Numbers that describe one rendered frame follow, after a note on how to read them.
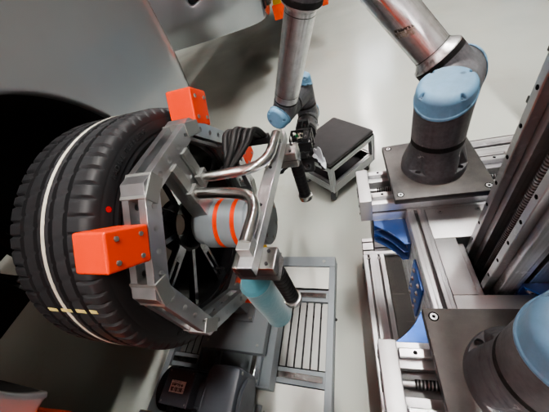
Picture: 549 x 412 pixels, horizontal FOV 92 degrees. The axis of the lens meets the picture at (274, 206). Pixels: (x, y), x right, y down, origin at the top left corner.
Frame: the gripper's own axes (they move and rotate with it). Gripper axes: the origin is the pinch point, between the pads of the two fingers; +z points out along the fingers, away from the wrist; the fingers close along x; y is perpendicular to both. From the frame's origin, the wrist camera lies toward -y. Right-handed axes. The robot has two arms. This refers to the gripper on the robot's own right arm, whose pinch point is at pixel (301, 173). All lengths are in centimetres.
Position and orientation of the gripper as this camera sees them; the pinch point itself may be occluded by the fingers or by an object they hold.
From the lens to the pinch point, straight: 83.1
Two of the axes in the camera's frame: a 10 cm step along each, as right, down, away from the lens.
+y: -2.9, -6.5, -7.0
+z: -1.7, 7.6, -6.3
